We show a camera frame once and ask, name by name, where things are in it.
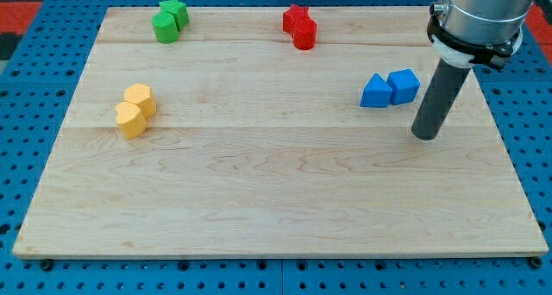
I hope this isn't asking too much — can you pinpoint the red cylinder block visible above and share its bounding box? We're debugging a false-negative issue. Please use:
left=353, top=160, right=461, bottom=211
left=292, top=18, right=317, bottom=50

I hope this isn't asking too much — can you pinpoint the blue cube block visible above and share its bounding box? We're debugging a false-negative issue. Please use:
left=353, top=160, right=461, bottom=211
left=386, top=69, right=420, bottom=105

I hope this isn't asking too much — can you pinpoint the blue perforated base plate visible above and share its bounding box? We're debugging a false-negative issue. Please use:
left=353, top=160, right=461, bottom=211
left=1, top=0, right=551, bottom=294

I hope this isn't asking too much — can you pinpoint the blue triangle block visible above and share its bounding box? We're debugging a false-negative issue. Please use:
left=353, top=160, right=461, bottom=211
left=360, top=73, right=392, bottom=108

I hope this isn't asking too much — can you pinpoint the red star block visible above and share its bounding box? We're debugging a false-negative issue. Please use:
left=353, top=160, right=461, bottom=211
left=282, top=4, right=310, bottom=35

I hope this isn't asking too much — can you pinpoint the green star block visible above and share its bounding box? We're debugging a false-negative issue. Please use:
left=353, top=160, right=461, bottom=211
left=160, top=0, right=190, bottom=31

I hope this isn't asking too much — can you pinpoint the yellow hexagon block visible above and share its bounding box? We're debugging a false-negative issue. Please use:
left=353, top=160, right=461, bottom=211
left=124, top=83, right=157, bottom=118

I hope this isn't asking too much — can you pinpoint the yellow heart block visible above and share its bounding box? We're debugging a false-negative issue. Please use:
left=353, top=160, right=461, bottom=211
left=116, top=101, right=147, bottom=140

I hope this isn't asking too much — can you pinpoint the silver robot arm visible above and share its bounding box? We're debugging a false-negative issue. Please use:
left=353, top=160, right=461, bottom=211
left=427, top=0, right=534, bottom=69

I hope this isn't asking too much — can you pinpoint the green cylinder block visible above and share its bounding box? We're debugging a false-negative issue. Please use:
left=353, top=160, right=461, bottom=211
left=152, top=11, right=179, bottom=43

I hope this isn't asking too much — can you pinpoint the wooden board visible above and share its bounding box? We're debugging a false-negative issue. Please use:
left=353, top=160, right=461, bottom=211
left=13, top=7, right=549, bottom=260

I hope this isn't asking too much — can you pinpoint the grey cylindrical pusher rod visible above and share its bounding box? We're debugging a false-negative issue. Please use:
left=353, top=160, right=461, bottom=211
left=411, top=60, right=470, bottom=141

